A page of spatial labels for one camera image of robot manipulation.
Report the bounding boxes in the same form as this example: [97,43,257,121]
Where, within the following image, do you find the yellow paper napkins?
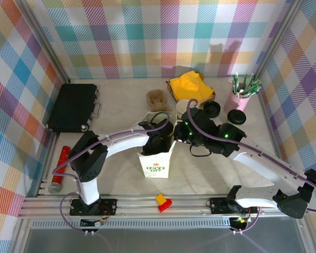
[168,73,214,102]

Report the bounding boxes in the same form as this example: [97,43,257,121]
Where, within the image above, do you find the red tube with silver cap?
[47,145,72,195]

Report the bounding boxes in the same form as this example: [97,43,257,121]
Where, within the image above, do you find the pink straw holder cup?
[223,91,251,113]

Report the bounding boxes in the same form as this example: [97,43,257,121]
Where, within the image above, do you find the white paper takeout bag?
[133,110,177,179]

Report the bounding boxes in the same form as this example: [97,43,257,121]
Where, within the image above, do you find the stacked white paper cups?
[175,99,196,123]

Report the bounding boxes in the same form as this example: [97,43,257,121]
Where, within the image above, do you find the grey slotted cable duct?
[31,218,234,230]

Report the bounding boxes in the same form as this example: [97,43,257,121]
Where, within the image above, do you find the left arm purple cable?
[52,112,172,232]

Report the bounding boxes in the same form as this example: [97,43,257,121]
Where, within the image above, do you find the black plastic cup lid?
[227,109,247,125]

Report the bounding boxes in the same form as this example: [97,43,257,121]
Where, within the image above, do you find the brown pulp cup carrier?
[146,89,172,113]

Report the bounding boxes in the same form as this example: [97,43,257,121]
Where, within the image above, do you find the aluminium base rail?
[17,193,308,219]

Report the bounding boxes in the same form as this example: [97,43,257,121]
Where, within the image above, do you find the red stepped toy brick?
[157,199,173,213]

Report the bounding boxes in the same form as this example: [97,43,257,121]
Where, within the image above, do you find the stack of black cup lids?
[203,101,222,118]

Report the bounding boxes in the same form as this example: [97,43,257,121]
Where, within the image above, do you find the black hard case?
[45,83,103,134]

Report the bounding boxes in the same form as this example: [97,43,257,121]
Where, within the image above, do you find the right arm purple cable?
[186,98,316,234]

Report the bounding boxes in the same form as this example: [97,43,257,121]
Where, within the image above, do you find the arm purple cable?
[52,112,172,232]
[186,98,316,234]

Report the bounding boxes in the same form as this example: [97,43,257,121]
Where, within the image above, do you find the aluminium corner post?
[252,0,306,79]
[17,0,72,85]

